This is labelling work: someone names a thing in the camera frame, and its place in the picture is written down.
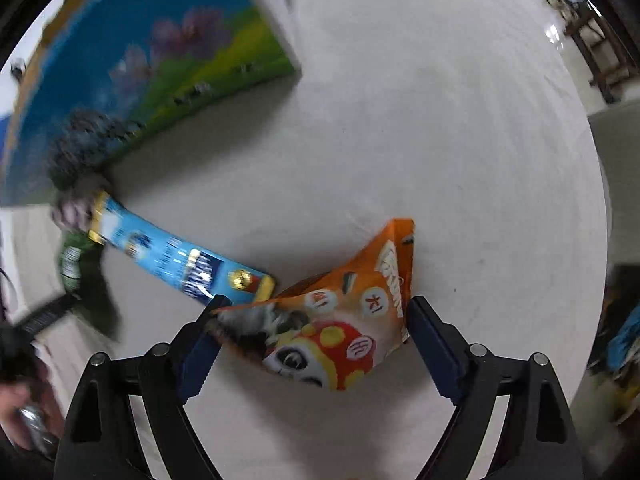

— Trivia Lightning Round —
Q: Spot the orange snack bag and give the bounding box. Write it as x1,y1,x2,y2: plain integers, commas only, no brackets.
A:
210,217,417,392

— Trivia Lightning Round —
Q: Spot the white bed sheet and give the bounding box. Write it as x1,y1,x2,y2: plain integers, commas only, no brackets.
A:
10,0,608,480

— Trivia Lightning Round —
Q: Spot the blue snack packet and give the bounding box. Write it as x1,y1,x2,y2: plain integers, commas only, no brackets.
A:
87,191,277,308

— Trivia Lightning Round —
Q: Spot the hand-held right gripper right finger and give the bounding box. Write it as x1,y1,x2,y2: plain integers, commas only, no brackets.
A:
406,295,587,480

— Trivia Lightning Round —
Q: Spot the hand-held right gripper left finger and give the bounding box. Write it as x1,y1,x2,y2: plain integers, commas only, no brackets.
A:
52,294,233,480

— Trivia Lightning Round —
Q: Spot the dark wooden chair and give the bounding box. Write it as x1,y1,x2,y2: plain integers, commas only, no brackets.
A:
564,0,640,106

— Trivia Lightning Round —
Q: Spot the colourful clutter pile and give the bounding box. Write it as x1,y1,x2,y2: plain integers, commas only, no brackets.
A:
587,264,640,427

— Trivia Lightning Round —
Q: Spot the colourful cardboard box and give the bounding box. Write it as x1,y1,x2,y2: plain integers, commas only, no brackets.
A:
0,0,303,208

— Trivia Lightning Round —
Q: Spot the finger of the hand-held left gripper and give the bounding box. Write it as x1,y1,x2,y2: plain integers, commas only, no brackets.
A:
16,291,82,337

